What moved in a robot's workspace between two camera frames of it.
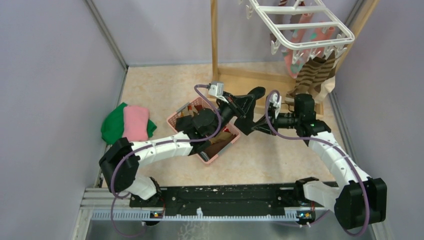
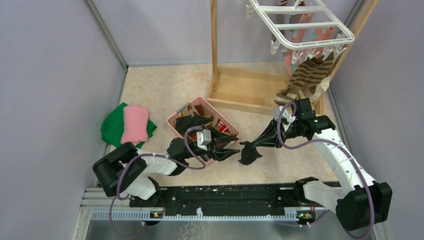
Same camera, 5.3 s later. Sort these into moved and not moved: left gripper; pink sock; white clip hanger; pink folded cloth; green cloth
Moved: left gripper
Not moved: pink folded cloth; pink sock; green cloth; white clip hanger
